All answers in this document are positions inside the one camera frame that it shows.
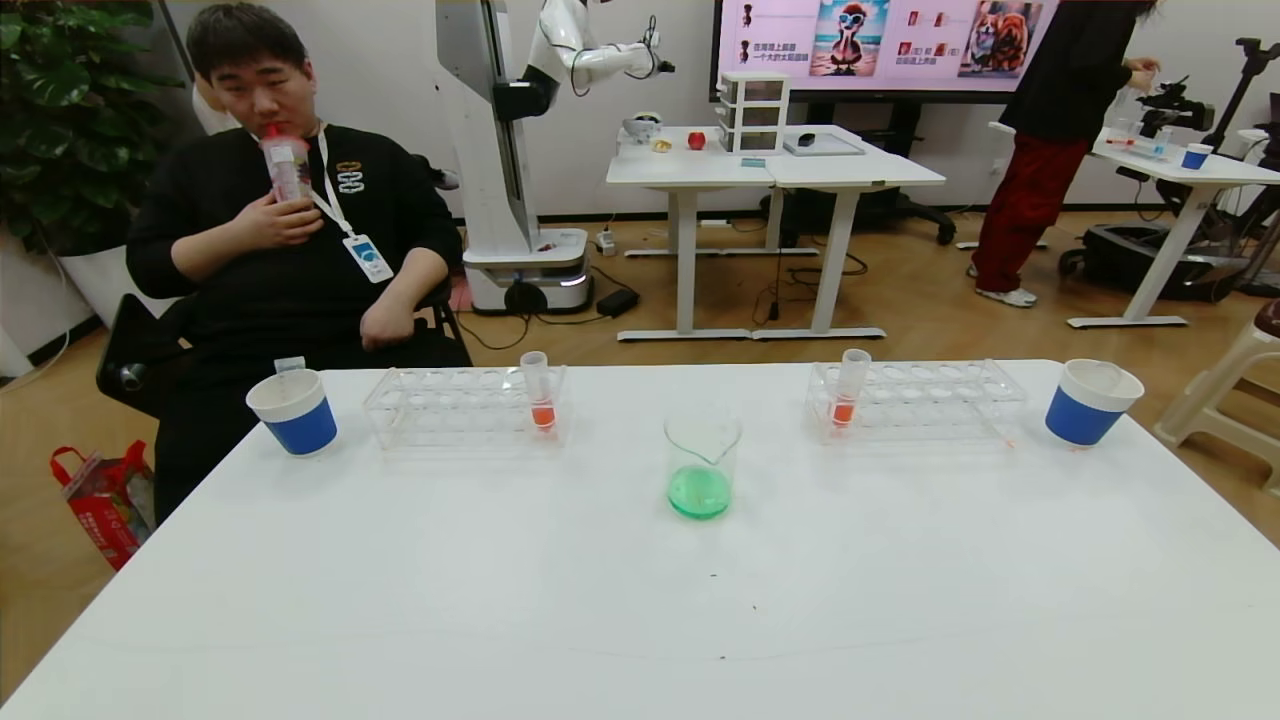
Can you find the clear plastic drawer organizer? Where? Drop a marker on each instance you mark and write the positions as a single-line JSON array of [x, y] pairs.
[[753, 111]]

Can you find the red shopping bag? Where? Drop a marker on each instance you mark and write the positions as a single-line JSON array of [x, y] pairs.
[[100, 510]]

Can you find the white cup with blue sleeve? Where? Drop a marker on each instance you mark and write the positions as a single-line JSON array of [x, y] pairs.
[[1082, 416], [300, 425]]

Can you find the man's left hand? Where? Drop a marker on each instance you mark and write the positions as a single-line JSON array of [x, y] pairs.
[[388, 325]]

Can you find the clear glass beaker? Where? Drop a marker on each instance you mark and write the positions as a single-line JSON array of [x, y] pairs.
[[700, 490]]

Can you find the white power strip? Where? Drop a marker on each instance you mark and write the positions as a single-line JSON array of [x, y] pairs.
[[606, 242]]

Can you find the small white bowl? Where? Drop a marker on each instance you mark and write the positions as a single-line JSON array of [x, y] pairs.
[[642, 127]]

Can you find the green leafy plant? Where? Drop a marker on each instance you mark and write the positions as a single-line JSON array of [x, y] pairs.
[[70, 120]]

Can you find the large wall display screen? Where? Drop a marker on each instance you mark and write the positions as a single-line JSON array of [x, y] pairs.
[[780, 45]]

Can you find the plastic drink cup pink lid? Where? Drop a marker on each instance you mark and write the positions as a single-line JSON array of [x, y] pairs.
[[286, 165]]

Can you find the black chair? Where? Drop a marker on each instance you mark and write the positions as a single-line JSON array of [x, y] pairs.
[[135, 350]]

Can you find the test tube with yellow pigment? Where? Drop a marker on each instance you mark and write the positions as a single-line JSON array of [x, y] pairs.
[[1100, 371]]

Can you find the person in white shirt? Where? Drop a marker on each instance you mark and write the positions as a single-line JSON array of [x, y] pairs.
[[212, 110]]

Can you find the black power adapter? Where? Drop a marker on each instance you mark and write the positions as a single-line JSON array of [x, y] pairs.
[[619, 302]]

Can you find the small blue paper cup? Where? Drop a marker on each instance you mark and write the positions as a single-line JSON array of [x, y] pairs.
[[1196, 157]]

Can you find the long white table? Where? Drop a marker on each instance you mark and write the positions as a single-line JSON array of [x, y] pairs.
[[1170, 165]]

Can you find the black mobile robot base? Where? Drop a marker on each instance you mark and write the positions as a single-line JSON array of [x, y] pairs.
[[1130, 259]]

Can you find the white planter pot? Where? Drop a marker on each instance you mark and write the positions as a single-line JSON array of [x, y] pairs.
[[95, 285]]

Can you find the man's right hand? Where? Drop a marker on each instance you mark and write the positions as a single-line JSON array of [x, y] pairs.
[[278, 220]]

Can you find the man in black sweater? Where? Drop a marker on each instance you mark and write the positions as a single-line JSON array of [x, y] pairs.
[[300, 280]]

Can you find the test tube with orange pigment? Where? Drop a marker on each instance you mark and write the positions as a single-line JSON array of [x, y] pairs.
[[844, 410], [542, 413]]

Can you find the small distant glass beaker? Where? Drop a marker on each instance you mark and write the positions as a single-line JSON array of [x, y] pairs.
[[1124, 130]]

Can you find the test tube with blue pigment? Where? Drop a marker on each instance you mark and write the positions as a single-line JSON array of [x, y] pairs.
[[289, 366]]

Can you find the red apple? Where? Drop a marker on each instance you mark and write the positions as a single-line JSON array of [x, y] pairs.
[[696, 140]]

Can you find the white robot tower with base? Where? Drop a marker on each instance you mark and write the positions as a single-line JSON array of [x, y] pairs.
[[490, 200]]

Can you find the black tripod stand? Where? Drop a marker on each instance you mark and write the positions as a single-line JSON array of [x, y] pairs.
[[1245, 80]]

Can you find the black background robot arm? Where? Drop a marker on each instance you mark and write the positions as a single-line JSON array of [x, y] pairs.
[[1180, 103]]

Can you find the grey flat tray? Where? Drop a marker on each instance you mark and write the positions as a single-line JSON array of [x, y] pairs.
[[835, 146]]

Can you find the white standing desk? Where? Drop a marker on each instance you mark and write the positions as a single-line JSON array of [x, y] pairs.
[[850, 171], [680, 167]]

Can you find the clear plastic test tube rack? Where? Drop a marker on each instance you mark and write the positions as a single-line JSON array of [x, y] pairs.
[[920, 403], [460, 409]]

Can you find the person in red trousers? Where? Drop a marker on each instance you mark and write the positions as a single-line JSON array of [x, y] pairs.
[[1050, 100]]

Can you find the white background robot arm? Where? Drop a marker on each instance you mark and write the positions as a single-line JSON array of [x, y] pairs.
[[600, 60]]

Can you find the beige plastic stool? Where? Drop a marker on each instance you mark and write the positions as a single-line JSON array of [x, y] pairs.
[[1230, 380]]

